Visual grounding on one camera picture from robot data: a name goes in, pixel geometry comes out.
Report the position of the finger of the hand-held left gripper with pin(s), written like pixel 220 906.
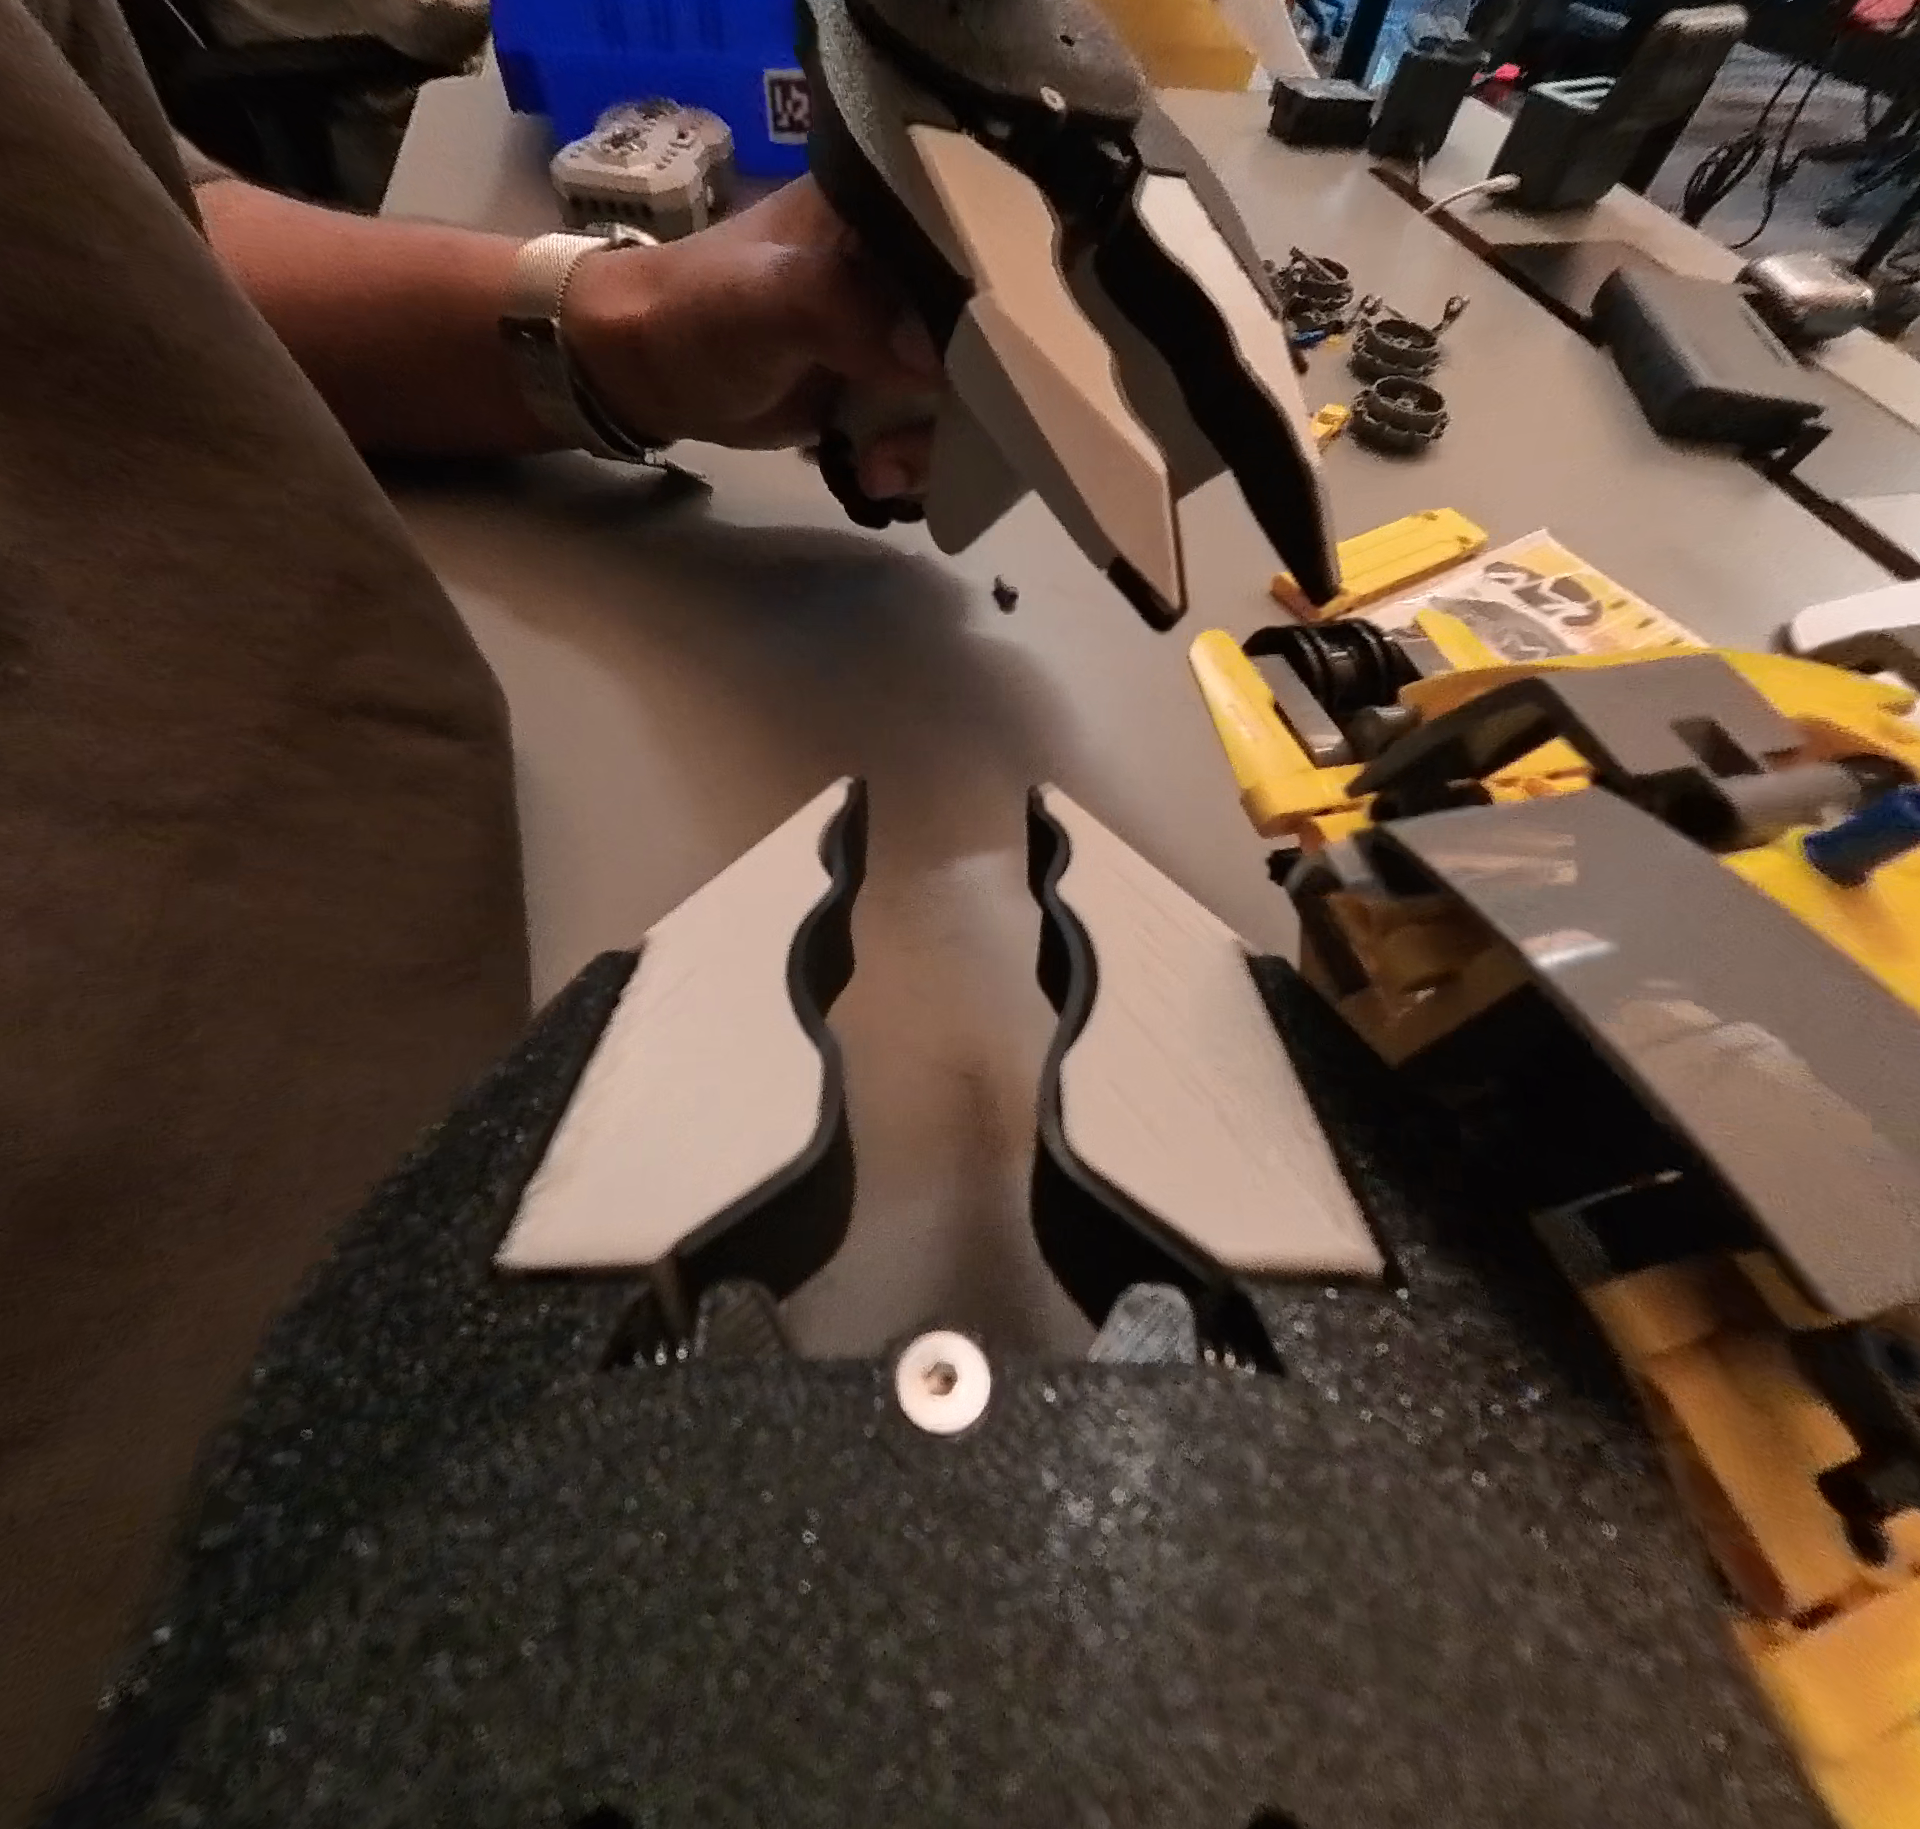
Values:
pixel 1245 361
pixel 1052 390

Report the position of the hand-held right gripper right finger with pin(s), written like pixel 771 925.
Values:
pixel 1200 1094

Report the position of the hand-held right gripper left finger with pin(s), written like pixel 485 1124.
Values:
pixel 706 1079

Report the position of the yellow plastic toy plate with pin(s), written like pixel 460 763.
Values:
pixel 1411 546

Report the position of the yellow grey toy brick vehicle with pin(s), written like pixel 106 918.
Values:
pixel 1650 885

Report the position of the person's left forearm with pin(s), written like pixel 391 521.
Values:
pixel 377 313

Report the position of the person's left hand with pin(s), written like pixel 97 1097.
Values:
pixel 719 331

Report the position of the black toy wheel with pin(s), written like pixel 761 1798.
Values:
pixel 1308 294
pixel 1397 347
pixel 1397 417

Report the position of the yellow box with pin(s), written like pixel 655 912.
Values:
pixel 1154 15

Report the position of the small black charger block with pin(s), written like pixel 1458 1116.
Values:
pixel 1322 112

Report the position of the blue storage bin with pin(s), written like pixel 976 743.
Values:
pixel 629 15

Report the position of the grey toy motor block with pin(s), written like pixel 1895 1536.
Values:
pixel 637 170

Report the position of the yellow grey sticker sheet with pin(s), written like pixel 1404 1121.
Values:
pixel 1559 605

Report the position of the large black charging dock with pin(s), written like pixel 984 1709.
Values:
pixel 1605 120

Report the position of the flat black device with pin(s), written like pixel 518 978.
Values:
pixel 1711 361

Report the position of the silver mesh wristwatch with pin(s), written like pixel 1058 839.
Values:
pixel 541 313

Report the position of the person's dark brown shirt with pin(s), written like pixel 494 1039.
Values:
pixel 224 809

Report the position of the silver computer mouse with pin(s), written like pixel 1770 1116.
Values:
pixel 1808 294

